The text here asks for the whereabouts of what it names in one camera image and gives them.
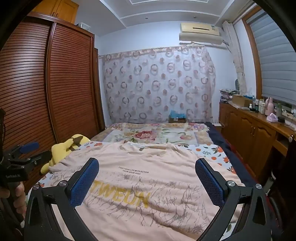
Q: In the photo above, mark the row of small bottles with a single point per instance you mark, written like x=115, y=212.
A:
x=257, y=106

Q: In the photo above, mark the wooden sideboard cabinet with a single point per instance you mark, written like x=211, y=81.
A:
x=249, y=132

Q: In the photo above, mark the orange fruit print blanket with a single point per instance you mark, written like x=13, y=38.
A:
x=208, y=150

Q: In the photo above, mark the grey window blind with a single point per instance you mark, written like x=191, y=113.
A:
x=275, y=58

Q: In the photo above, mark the dark blue bedsheet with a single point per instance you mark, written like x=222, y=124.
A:
x=222, y=139

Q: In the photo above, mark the pink tissue box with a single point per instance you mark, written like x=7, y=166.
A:
x=271, y=118

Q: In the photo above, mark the wooden overhead cabinet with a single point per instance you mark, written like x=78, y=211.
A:
x=62, y=9

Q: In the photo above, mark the pink printed t-shirt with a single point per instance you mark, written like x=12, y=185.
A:
x=148, y=162

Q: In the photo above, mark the yellow plush toy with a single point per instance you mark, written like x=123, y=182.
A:
x=60, y=150

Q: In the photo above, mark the person's left hand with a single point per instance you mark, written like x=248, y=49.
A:
x=20, y=199

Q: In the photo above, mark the box with blue cloth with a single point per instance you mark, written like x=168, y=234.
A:
x=177, y=118

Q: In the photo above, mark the brown louvred wardrobe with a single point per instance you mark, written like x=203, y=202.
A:
x=69, y=81

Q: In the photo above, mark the stack of folded cloths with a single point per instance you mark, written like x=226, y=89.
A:
x=226, y=93

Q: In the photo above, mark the white air conditioner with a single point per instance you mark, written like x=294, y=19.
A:
x=198, y=30

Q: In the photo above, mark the small grey desk fan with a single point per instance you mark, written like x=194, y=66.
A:
x=237, y=84

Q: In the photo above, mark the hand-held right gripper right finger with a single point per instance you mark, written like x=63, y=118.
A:
x=209, y=183

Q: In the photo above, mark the cardboard box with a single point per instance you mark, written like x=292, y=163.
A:
x=240, y=100

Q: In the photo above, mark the floral blanket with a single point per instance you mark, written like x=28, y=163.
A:
x=150, y=134

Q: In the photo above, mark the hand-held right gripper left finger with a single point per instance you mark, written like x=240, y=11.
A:
x=85, y=183

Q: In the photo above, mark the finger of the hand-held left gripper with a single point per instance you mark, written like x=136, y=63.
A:
x=34, y=160
x=30, y=146

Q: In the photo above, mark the clear plastic box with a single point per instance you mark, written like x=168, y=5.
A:
x=83, y=26

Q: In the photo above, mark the pink bottle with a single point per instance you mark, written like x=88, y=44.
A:
x=268, y=107

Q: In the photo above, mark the beige lace curtain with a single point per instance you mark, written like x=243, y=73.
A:
x=240, y=69

